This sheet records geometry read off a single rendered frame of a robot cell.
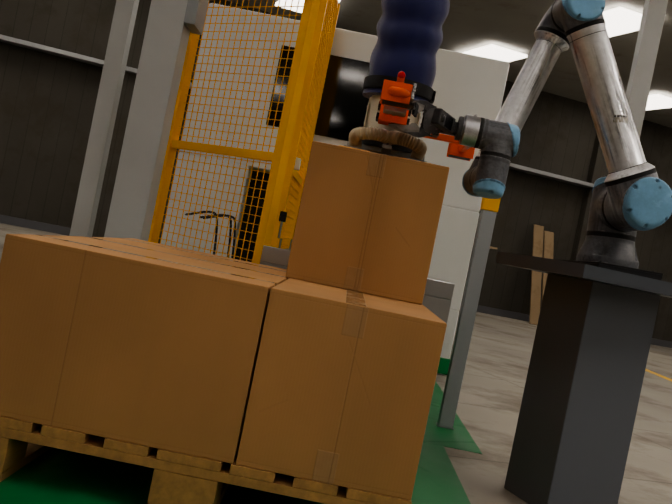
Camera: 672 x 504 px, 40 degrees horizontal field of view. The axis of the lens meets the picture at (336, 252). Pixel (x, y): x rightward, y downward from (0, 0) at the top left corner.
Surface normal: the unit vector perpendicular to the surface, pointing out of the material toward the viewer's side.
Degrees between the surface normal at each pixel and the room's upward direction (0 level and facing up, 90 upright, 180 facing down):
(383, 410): 90
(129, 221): 90
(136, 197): 90
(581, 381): 90
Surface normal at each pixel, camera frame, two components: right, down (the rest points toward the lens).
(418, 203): -0.07, 0.00
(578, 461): 0.32, 0.07
